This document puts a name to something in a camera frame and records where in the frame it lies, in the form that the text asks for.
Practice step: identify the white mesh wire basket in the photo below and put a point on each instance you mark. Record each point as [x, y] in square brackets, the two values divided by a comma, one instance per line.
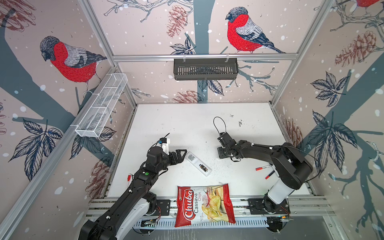
[99, 112]

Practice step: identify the red marker pen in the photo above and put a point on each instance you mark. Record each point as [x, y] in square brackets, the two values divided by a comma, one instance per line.
[269, 175]
[262, 168]

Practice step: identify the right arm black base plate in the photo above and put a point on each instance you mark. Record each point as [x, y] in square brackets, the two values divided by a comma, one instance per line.
[268, 207]

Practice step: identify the white remote control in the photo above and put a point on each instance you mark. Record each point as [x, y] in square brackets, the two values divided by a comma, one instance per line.
[195, 161]

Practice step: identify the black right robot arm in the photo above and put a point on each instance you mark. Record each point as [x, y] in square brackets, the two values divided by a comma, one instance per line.
[291, 166]

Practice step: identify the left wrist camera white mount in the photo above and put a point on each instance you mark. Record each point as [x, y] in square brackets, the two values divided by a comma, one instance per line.
[164, 143]

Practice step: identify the red Chuba cassava chips bag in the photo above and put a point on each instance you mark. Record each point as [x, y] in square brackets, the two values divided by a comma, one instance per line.
[200, 205]

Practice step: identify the black hanging wire basket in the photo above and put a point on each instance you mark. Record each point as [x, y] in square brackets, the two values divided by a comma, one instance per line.
[205, 69]

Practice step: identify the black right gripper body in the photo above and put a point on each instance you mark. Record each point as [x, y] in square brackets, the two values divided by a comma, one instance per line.
[223, 152]

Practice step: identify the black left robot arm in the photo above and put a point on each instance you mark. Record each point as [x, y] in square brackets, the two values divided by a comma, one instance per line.
[135, 202]

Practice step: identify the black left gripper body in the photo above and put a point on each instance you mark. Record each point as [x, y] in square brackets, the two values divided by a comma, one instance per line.
[171, 160]

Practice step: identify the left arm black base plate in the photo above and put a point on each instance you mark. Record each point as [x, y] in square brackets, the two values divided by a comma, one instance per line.
[162, 208]

